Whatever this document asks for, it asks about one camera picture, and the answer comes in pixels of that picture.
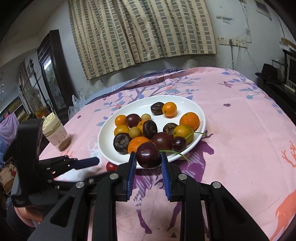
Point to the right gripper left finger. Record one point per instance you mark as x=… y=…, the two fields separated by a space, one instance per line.
x=69 y=218

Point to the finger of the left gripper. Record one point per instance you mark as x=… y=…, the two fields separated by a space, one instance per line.
x=85 y=163

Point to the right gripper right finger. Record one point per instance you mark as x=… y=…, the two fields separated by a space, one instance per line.
x=207 y=209

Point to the red cherry tomato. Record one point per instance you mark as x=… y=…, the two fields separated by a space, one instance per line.
x=111 y=167

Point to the dark water chestnut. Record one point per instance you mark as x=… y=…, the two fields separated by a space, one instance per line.
x=121 y=142

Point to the large orange mandarin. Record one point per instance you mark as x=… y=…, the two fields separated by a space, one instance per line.
x=135 y=143

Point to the small yellow-green fruit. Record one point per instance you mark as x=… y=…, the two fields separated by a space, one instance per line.
x=135 y=132

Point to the dark red cherry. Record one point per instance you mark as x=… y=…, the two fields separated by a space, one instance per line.
x=179 y=144
x=149 y=157

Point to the dark purple tomato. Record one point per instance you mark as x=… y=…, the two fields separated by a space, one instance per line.
x=163 y=141

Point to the small orange kumquat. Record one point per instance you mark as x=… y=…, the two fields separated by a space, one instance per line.
x=169 y=109

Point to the left hand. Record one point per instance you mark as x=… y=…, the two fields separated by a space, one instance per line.
x=29 y=215

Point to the glass jar cream lid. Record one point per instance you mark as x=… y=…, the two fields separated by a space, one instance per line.
x=55 y=132

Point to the pink deer tablecloth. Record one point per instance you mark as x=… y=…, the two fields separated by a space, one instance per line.
x=215 y=124

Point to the white oval plate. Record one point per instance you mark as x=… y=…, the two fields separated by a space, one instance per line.
x=147 y=115

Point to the dark framed cabinet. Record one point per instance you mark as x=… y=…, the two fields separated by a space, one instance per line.
x=55 y=73

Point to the striped checked curtain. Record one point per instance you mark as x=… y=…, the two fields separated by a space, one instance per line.
x=114 y=35

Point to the black tv stand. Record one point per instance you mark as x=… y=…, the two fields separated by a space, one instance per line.
x=278 y=81

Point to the white power strip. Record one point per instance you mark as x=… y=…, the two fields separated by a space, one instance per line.
x=232 y=42

